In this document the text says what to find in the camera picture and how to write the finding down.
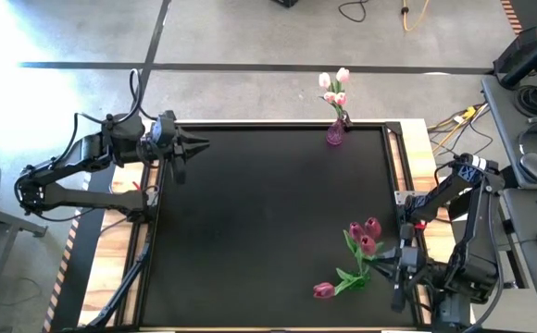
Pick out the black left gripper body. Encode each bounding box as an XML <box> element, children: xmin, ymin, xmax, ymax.
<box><xmin>152</xmin><ymin>110</ymin><xmax>187</xmax><ymax>185</ymax></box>

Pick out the black case red label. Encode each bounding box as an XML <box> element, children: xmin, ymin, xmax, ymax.
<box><xmin>493</xmin><ymin>25</ymin><xmax>537</xmax><ymax>75</ymax></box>

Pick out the yellow floor cable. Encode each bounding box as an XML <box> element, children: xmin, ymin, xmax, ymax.
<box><xmin>400</xmin><ymin>0</ymin><xmax>431</xmax><ymax>32</ymax></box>

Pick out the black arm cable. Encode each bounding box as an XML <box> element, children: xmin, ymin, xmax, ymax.
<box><xmin>470</xmin><ymin>181</ymin><xmax>506</xmax><ymax>332</ymax></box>
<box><xmin>64</xmin><ymin>68</ymin><xmax>159</xmax><ymax>163</ymax></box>

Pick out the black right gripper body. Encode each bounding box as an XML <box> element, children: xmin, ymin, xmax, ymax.
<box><xmin>390</xmin><ymin>224</ymin><xmax>430</xmax><ymax>312</ymax></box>

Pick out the black frame strut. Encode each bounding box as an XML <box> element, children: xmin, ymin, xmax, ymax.
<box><xmin>85</xmin><ymin>240</ymin><xmax>152</xmax><ymax>327</ymax></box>

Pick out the grey desk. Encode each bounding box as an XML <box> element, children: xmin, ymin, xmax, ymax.
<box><xmin>481</xmin><ymin>73</ymin><xmax>537</xmax><ymax>190</ymax></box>
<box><xmin>499</xmin><ymin>187</ymin><xmax>537</xmax><ymax>302</ymax></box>

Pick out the purple glass vase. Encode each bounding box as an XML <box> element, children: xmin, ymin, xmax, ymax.
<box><xmin>326</xmin><ymin>115</ymin><xmax>347</xmax><ymax>147</ymax></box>

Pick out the coiled black cable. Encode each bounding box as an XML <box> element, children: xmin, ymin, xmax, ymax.
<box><xmin>513</xmin><ymin>85</ymin><xmax>537</xmax><ymax>117</ymax></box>

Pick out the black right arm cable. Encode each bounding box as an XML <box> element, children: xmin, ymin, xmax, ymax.
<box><xmin>470</xmin><ymin>181</ymin><xmax>506</xmax><ymax>332</ymax></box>

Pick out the pink tulip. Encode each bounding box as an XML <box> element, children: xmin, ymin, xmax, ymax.
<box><xmin>334</xmin><ymin>92</ymin><xmax>349</xmax><ymax>122</ymax></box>
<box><xmin>318</xmin><ymin>72</ymin><xmax>343</xmax><ymax>122</ymax></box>
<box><xmin>318</xmin><ymin>91</ymin><xmax>343</xmax><ymax>122</ymax></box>
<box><xmin>334</xmin><ymin>67</ymin><xmax>351</xmax><ymax>122</ymax></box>

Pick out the grey metal table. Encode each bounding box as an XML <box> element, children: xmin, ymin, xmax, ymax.
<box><xmin>0</xmin><ymin>201</ymin><xmax>48</xmax><ymax>333</ymax></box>

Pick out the dark blue frame tube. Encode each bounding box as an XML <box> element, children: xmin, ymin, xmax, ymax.
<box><xmin>499</xmin><ymin>27</ymin><xmax>537</xmax><ymax>89</ymax></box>

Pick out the wooden table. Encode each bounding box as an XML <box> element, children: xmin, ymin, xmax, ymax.
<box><xmin>77</xmin><ymin>117</ymin><xmax>440</xmax><ymax>333</ymax></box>

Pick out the black mat hazard stripe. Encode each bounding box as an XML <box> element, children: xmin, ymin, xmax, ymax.
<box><xmin>41</xmin><ymin>164</ymin><xmax>118</xmax><ymax>333</ymax></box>

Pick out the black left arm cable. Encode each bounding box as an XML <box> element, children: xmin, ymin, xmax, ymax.
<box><xmin>64</xmin><ymin>68</ymin><xmax>159</xmax><ymax>163</ymax></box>

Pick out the yellow cable bundle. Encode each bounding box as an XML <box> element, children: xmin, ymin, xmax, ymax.
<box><xmin>428</xmin><ymin>104</ymin><xmax>491</xmax><ymax>154</ymax></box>

